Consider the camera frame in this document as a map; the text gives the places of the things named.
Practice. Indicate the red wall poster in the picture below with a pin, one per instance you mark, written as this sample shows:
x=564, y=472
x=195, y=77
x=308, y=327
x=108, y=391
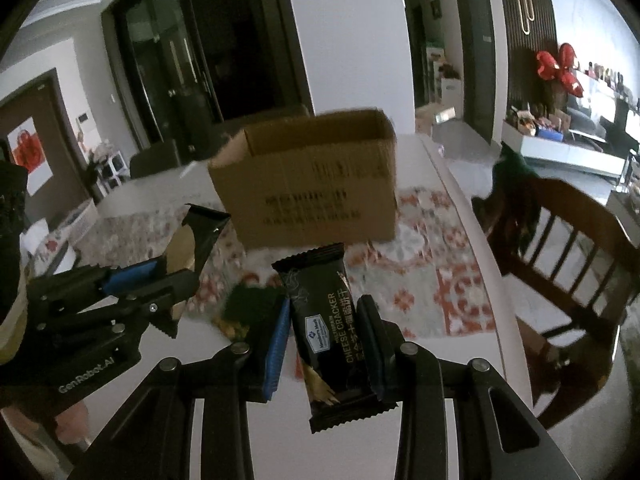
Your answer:
x=31, y=152

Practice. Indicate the dark wooden door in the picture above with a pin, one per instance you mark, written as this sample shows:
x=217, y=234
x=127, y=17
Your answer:
x=477, y=60

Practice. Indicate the green snack packet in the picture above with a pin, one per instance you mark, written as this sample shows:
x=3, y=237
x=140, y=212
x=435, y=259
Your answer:
x=242, y=307

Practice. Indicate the black framed glass door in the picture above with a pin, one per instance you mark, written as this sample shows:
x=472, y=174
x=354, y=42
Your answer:
x=160, y=60

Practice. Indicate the black and gold snack packet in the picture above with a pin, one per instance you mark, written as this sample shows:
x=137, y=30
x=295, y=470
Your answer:
x=192, y=240

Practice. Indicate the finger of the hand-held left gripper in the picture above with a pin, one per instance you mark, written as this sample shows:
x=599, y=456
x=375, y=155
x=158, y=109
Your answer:
x=131, y=275
x=165, y=292

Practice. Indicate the gold loop wall ornament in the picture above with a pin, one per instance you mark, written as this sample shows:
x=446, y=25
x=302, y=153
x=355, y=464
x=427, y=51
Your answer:
x=526, y=7

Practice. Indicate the white storage basket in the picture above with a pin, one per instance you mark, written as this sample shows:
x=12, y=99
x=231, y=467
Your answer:
x=80, y=215

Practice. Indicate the white small stool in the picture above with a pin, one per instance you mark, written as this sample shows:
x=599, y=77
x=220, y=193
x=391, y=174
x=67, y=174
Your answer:
x=112, y=170

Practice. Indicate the white low cabinet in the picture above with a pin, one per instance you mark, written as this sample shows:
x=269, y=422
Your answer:
x=560, y=150

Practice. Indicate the dark upholstered chair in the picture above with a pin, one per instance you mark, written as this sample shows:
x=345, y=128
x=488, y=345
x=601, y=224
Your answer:
x=155, y=159

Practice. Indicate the black cracker packet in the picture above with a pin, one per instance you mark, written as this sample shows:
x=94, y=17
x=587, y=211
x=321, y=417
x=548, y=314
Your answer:
x=324, y=330

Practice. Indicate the brown wooden chair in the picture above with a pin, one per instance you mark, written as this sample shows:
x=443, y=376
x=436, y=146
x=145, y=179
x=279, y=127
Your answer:
x=575, y=260

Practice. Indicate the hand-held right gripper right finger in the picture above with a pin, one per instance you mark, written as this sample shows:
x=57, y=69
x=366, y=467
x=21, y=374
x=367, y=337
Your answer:
x=371, y=345

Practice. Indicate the brown cardboard box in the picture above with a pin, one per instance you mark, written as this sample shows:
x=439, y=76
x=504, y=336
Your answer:
x=310, y=195

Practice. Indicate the red bow balloon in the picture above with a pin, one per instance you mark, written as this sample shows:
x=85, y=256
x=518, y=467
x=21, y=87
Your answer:
x=560, y=67

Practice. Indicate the patterned table mat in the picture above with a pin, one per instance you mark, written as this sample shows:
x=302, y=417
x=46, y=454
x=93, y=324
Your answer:
x=430, y=260

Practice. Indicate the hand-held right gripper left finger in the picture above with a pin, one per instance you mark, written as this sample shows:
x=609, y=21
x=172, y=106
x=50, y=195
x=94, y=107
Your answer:
x=276, y=355

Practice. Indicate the dark green cloth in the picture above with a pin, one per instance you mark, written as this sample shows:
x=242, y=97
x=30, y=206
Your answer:
x=512, y=175

